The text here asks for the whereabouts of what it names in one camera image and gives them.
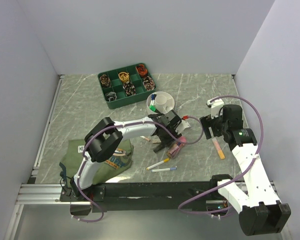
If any white round pen holder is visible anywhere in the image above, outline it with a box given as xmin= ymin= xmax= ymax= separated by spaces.
xmin=146 ymin=91 xmax=175 ymax=115

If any pink capped pencil tube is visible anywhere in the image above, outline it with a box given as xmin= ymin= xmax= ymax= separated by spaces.
xmin=166 ymin=141 xmax=185 ymax=159

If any green folded t-shirt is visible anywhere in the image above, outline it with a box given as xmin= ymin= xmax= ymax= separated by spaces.
xmin=59 ymin=139 xmax=134 ymax=186

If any dark floral rolled sock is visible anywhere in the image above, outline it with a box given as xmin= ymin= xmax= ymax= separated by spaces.
xmin=122 ymin=82 xmax=137 ymax=97

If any white pen yellow cap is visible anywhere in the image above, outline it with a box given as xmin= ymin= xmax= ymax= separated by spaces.
xmin=146 ymin=158 xmax=170 ymax=171

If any black front base bar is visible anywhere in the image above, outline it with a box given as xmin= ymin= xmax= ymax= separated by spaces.
xmin=60 ymin=181 xmax=228 ymax=212

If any orange black rolled sock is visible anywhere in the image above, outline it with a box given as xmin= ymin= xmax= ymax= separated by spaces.
xmin=135 ymin=64 xmax=148 ymax=78

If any grey rolled sock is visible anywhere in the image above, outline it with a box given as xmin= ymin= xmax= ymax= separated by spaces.
xmin=104 ymin=91 xmax=118 ymax=103

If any beige eraser block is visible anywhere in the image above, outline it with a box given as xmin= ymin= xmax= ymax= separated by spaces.
xmin=151 ymin=139 xmax=161 ymax=145

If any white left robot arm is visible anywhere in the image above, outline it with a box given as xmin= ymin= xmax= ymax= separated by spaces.
xmin=70 ymin=110 xmax=182 ymax=201

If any green divided organizer tray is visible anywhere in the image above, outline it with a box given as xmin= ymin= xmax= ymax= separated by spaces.
xmin=97 ymin=63 xmax=157 ymax=110

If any yellow patterned rolled sock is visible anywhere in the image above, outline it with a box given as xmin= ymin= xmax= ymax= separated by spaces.
xmin=118 ymin=71 xmax=130 ymax=84

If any pink patterned rolled sock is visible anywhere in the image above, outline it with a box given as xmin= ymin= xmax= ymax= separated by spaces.
xmin=142 ymin=76 xmax=156 ymax=91

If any brown patterned rolled sock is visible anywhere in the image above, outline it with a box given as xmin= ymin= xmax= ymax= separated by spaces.
xmin=99 ymin=74 xmax=112 ymax=88

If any white pen brown cap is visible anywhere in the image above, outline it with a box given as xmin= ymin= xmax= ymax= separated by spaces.
xmin=140 ymin=136 xmax=151 ymax=142

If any pink orange highlighter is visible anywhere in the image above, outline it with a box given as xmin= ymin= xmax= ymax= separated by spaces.
xmin=212 ymin=138 xmax=226 ymax=160

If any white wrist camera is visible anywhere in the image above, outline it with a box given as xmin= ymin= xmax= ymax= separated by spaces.
xmin=175 ymin=119 xmax=191 ymax=134
xmin=206 ymin=99 xmax=225 ymax=119

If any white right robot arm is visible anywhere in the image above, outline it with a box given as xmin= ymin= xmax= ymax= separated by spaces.
xmin=200 ymin=100 xmax=291 ymax=236

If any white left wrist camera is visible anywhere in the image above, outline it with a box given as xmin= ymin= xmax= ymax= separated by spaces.
xmin=175 ymin=119 xmax=191 ymax=134

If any black marker green cap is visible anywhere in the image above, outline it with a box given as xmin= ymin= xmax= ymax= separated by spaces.
xmin=149 ymin=105 xmax=156 ymax=112

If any white pen light blue cap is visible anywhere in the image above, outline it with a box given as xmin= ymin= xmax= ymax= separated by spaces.
xmin=151 ymin=166 xmax=177 ymax=173

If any black marker orange cap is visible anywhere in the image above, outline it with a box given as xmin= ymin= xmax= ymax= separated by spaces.
xmin=153 ymin=143 xmax=166 ymax=153

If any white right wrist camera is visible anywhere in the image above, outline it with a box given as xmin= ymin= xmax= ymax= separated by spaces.
xmin=206 ymin=99 xmax=225 ymax=119

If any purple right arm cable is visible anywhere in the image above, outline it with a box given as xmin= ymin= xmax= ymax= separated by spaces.
xmin=177 ymin=95 xmax=265 ymax=219

